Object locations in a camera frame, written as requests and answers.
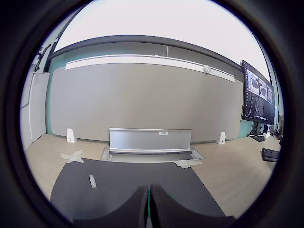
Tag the black computer monitor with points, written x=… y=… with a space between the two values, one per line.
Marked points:
x=259 y=97

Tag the long white wall rail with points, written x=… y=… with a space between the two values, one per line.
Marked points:
x=142 y=59

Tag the white power strip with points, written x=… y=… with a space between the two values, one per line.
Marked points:
x=262 y=136

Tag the grey partition panel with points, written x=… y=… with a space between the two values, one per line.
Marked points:
x=142 y=102

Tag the white cabinet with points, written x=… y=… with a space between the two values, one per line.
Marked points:
x=35 y=107

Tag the dark grey mat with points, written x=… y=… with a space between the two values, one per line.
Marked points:
x=107 y=185

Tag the white tape piece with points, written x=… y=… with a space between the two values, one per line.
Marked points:
x=72 y=157
x=187 y=163

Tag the round white wall device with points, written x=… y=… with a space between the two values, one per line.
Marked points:
x=207 y=69

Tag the small white bracket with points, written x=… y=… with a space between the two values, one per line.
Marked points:
x=221 y=138
x=71 y=135

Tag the black keyboard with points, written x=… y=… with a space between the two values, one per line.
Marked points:
x=270 y=154

